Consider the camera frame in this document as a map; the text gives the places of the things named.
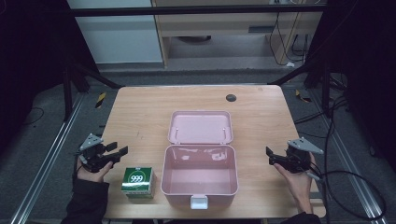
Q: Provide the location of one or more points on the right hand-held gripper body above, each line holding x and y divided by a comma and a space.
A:
299, 157

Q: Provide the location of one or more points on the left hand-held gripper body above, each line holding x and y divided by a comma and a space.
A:
93, 157

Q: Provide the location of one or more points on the green medicine box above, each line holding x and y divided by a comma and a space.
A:
138, 182

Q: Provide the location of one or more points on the pink plastic storage box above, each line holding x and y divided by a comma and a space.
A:
199, 168

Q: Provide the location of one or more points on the person's left hand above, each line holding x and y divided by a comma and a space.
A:
93, 175

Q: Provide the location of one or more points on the person's right hand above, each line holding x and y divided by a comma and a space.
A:
297, 185

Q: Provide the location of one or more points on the yellow black striped tape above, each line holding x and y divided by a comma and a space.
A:
100, 100
302, 97

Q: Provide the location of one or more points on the black table grommet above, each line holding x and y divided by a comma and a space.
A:
231, 98

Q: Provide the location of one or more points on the black metal stand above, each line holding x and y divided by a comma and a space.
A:
325, 87
67, 93

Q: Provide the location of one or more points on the white plug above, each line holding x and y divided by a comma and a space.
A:
290, 64

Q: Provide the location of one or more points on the white cabinet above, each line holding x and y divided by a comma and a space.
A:
118, 37

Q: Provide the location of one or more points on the dark curtain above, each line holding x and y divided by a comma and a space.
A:
28, 62
367, 62

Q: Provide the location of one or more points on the light wooden desk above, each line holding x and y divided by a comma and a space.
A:
218, 25

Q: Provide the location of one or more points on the metal floor rail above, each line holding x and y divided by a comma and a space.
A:
46, 158
351, 174

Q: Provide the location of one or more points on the black horizontal frame bar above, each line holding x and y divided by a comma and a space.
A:
186, 10

